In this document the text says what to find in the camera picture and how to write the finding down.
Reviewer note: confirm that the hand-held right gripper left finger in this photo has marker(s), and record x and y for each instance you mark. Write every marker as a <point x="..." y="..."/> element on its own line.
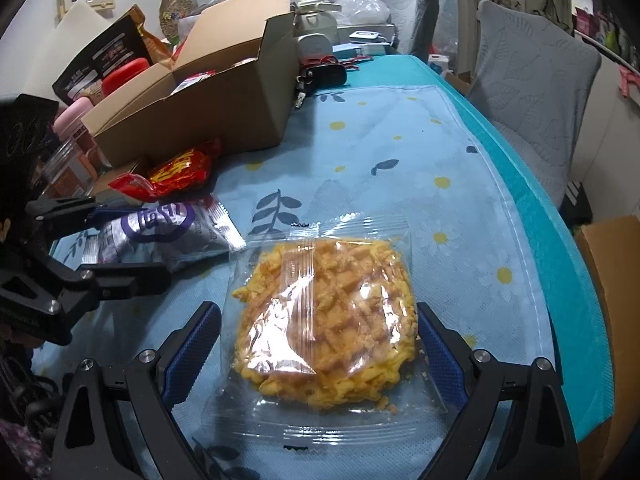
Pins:
<point x="195" y="355"/>

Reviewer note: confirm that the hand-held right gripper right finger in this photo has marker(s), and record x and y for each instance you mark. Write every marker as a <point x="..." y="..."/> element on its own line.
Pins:
<point x="440" y="355"/>

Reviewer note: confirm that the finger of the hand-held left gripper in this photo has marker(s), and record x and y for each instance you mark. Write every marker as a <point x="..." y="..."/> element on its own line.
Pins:
<point x="120" y="216"/>
<point x="135" y="280"/>

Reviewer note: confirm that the silver purple snack packet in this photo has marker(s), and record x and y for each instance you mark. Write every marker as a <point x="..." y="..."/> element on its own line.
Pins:
<point x="165" y="230"/>

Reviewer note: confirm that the clear waffle packet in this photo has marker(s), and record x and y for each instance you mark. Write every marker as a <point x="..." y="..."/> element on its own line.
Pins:
<point x="325" y="320"/>

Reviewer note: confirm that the cardboard box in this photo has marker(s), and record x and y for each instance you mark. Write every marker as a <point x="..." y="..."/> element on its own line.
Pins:
<point x="225" y="110"/>

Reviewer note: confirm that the red cartoon snack packet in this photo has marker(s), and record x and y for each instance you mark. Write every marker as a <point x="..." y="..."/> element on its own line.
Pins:
<point x="192" y="82"/>

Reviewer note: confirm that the tall clear brown-label jar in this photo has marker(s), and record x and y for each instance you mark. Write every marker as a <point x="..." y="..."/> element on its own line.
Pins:
<point x="70" y="175"/>

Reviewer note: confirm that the pink bottle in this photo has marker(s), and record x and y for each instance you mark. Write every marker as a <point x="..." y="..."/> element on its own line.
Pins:
<point x="75" y="120"/>

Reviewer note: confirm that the red yellow snack packet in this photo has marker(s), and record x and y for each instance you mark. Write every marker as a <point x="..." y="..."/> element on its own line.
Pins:
<point x="175" y="170"/>

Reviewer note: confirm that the black printed bag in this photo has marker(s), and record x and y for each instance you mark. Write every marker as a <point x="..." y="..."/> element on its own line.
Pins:
<point x="100" y="55"/>

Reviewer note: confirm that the red canister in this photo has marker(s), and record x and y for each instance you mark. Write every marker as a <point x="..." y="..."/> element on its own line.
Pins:
<point x="125" y="72"/>

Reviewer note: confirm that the white board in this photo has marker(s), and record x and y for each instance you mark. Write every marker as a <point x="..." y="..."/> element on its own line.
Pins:
<point x="80" y="20"/>

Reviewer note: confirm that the orange snack bag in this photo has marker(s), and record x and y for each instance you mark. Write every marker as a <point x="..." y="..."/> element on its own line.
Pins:
<point x="155" y="45"/>

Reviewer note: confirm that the brown cardboard carton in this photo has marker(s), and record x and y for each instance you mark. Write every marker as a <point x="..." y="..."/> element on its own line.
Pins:
<point x="610" y="285"/>

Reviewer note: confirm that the dark floral cloth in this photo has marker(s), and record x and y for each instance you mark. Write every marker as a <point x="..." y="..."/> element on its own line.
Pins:
<point x="20" y="450"/>

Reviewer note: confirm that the woven round plate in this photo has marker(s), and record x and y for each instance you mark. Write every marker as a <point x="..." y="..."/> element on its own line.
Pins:
<point x="175" y="5"/>

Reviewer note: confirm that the black key case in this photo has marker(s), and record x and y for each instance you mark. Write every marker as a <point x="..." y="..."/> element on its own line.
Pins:
<point x="327" y="74"/>

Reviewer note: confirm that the white grey appliance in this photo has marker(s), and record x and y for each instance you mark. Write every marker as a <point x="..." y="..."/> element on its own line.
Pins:
<point x="312" y="35"/>

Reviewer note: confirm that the grey quilted chair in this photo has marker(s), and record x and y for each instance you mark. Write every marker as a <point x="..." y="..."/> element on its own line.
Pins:
<point x="540" y="100"/>

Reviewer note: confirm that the teal box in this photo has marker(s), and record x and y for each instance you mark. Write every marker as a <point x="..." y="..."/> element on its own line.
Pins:
<point x="360" y="50"/>

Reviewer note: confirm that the clear plastic bag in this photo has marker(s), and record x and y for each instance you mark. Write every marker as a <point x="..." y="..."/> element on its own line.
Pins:
<point x="360" y="7"/>

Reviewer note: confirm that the light grey chair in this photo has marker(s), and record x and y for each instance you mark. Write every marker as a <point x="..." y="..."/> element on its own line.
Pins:
<point x="410" y="15"/>

